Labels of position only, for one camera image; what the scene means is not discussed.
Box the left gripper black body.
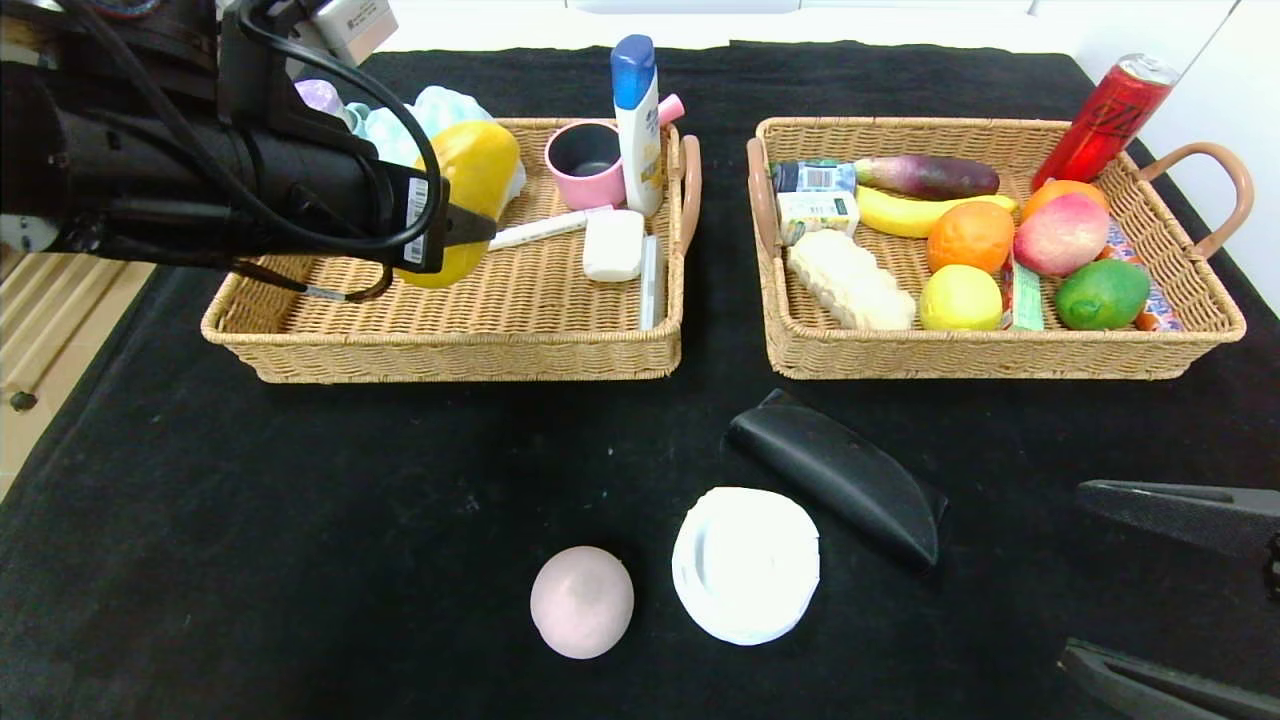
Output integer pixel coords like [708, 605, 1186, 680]
[252, 130, 451, 275]

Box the yellow oval bread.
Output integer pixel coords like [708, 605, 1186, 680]
[395, 120, 522, 291]

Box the striped bread roll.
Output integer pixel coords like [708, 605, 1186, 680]
[785, 230, 918, 332]

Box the yellow green lemon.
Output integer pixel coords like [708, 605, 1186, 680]
[918, 264, 1004, 332]

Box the white tube with pink cap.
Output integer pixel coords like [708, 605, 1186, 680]
[488, 205, 616, 251]

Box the pink mug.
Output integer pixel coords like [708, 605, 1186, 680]
[545, 95, 687, 212]

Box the light blue bath loofah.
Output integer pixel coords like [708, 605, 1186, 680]
[365, 85, 528, 203]

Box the white soap bar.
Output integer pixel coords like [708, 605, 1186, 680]
[582, 210, 647, 283]

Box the thin white plastic case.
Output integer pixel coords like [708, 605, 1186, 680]
[638, 234, 663, 331]

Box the white shampoo bottle blue cap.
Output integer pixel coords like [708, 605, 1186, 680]
[611, 35, 665, 218]

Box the white table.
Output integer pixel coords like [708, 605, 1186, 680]
[380, 0, 1061, 56]

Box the black table cloth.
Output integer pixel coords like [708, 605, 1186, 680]
[0, 42, 1280, 720]

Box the small blue carton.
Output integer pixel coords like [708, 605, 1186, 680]
[770, 160, 858, 198]

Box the small white green carton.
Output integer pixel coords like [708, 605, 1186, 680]
[776, 192, 862, 246]

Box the wooden rolling rack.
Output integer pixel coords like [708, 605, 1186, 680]
[0, 250, 151, 413]

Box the pinkish grey ball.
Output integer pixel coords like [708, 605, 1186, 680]
[530, 545, 636, 661]

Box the yellow banana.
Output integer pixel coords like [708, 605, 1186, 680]
[855, 186, 1017, 241]

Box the white round pad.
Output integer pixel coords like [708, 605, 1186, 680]
[671, 487, 821, 647]

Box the black pouch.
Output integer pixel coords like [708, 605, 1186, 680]
[727, 389, 948, 573]

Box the purple eggplant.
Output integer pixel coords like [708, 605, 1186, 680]
[852, 155, 1000, 202]

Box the orange fruit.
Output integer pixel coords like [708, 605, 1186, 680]
[925, 201, 1015, 276]

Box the green snack packet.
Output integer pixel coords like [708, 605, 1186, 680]
[1000, 260, 1044, 332]

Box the pink peach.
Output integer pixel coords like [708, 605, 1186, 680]
[1011, 192, 1110, 278]

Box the green lime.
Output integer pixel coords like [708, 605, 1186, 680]
[1053, 259, 1151, 332]

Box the red soda can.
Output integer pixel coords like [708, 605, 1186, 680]
[1030, 54, 1179, 193]

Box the orange blue snack packet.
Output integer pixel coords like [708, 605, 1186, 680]
[1095, 223, 1183, 333]

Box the black left camera cable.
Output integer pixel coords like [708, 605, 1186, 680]
[60, 0, 446, 303]

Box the wicker basket with brown handles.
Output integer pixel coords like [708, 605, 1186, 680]
[745, 117, 1253, 381]
[200, 118, 703, 385]

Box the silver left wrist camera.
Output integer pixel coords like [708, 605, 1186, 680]
[290, 0, 399, 67]

